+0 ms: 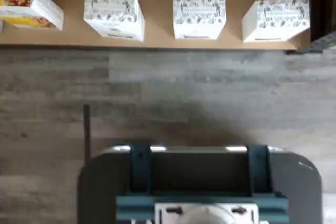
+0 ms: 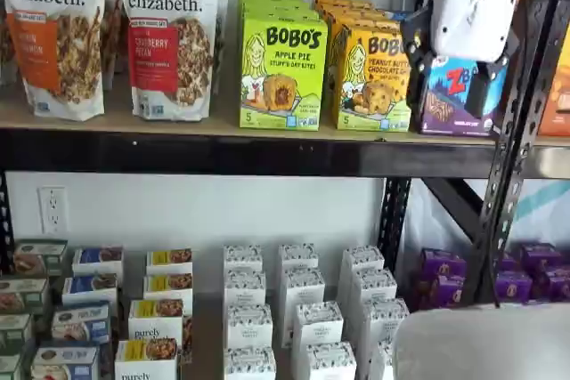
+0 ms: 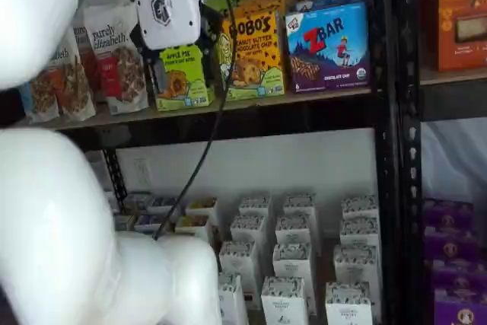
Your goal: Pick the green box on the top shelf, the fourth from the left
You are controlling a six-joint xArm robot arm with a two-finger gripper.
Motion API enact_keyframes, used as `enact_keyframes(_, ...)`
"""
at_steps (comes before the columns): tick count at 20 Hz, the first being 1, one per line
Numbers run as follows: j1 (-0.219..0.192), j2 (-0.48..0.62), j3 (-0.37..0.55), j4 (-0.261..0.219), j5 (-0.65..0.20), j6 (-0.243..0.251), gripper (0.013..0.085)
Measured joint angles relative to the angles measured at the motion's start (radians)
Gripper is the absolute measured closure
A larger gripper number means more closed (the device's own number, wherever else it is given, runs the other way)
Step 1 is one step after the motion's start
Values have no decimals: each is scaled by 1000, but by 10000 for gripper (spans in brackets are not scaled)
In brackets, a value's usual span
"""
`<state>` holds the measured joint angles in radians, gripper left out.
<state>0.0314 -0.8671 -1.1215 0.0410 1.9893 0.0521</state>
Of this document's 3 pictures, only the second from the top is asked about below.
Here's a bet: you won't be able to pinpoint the white patterned carton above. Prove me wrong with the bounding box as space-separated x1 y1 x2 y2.
222 244 264 275
301 342 357 380
368 339 397 380
223 346 278 380
278 242 320 272
279 267 326 350
225 303 273 351
357 298 411 357
223 269 267 309
341 245 386 305
291 301 345 354
348 268 398 336

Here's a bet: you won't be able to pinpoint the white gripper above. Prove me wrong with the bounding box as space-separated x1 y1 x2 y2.
399 0 523 119

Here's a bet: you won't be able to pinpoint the orange snack box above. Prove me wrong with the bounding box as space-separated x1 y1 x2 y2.
537 36 570 137

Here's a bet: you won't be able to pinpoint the black rack shelf beam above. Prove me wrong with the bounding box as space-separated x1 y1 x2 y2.
0 127 570 180

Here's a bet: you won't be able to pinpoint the green white oatmeal box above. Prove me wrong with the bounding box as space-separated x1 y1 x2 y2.
0 312 35 352
0 352 24 380
12 239 69 277
0 277 51 315

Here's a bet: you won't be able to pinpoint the white wall outlet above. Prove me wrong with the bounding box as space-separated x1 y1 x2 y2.
37 186 68 235

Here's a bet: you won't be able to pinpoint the green Bobo's apple pie box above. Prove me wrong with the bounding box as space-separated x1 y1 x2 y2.
241 6 322 23
239 0 313 11

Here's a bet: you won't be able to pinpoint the white yellow granola box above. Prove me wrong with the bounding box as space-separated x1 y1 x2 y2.
142 272 194 305
127 298 195 363
145 248 194 277
114 338 180 380

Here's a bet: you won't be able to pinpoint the white plastic sheet teal stripes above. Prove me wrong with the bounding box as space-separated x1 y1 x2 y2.
400 178 570 265

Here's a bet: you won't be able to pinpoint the blue purple ZBar box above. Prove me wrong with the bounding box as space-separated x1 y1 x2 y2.
418 54 502 137
386 9 418 23

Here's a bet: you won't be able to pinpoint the black rack side beam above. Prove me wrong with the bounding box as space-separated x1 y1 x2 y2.
420 176 489 243

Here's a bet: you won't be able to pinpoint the blue white oatmeal box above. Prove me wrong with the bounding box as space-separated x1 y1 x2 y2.
29 346 102 380
71 246 125 281
51 301 112 345
61 273 119 310

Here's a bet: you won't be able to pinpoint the yellow oat bites box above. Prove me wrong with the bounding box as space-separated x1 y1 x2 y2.
239 18 330 133

